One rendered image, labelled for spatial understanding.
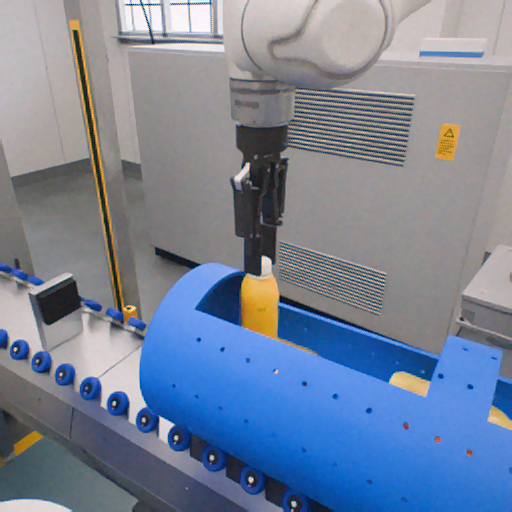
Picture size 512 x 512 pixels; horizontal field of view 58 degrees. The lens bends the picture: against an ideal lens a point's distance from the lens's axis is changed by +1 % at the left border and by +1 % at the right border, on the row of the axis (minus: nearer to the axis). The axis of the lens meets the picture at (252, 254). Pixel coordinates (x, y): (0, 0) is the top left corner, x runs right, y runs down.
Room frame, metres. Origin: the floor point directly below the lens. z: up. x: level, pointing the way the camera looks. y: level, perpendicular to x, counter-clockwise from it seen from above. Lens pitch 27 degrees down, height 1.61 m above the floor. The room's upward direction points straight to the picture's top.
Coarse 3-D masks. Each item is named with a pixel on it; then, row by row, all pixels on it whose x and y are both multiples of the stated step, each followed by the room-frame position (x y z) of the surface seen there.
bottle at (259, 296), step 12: (252, 276) 0.65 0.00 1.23; (264, 276) 0.65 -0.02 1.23; (252, 288) 0.64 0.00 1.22; (264, 288) 0.64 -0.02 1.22; (276, 288) 0.65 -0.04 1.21; (240, 300) 0.66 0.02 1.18; (252, 300) 0.63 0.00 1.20; (264, 300) 0.63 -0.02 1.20; (276, 300) 0.65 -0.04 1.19; (240, 312) 0.66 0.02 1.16; (252, 312) 0.63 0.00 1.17; (264, 312) 0.63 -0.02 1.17; (276, 312) 0.65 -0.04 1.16; (252, 324) 0.63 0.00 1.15; (264, 324) 0.63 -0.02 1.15; (276, 324) 0.65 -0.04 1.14; (276, 336) 0.65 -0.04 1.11
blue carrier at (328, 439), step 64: (192, 320) 0.56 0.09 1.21; (320, 320) 0.68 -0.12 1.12; (192, 384) 0.50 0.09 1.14; (256, 384) 0.47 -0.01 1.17; (320, 384) 0.44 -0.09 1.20; (384, 384) 0.42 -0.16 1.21; (448, 384) 0.41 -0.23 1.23; (256, 448) 0.43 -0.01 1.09; (320, 448) 0.40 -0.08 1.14; (384, 448) 0.37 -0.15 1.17; (448, 448) 0.35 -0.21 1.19
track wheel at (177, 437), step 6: (174, 426) 0.57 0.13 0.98; (168, 432) 0.57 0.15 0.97; (174, 432) 0.57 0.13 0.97; (180, 432) 0.56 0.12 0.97; (186, 432) 0.56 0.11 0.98; (168, 438) 0.56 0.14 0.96; (174, 438) 0.56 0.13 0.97; (180, 438) 0.56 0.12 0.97; (186, 438) 0.55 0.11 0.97; (174, 444) 0.55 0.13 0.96; (180, 444) 0.55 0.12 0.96; (186, 444) 0.55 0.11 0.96; (174, 450) 0.55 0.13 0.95; (180, 450) 0.54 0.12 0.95
